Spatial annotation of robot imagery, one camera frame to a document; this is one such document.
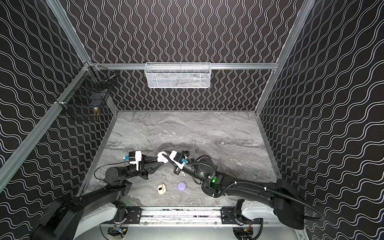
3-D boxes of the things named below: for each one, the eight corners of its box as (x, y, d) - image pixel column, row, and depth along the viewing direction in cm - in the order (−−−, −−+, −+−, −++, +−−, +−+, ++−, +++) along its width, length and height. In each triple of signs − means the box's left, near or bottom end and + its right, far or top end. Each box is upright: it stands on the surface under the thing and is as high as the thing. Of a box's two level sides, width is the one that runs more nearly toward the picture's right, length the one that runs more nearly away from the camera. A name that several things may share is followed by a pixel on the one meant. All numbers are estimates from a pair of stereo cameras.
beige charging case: (157, 194, 83) (156, 192, 81) (158, 185, 86) (158, 183, 85) (165, 194, 83) (165, 192, 81) (166, 185, 86) (166, 183, 84)
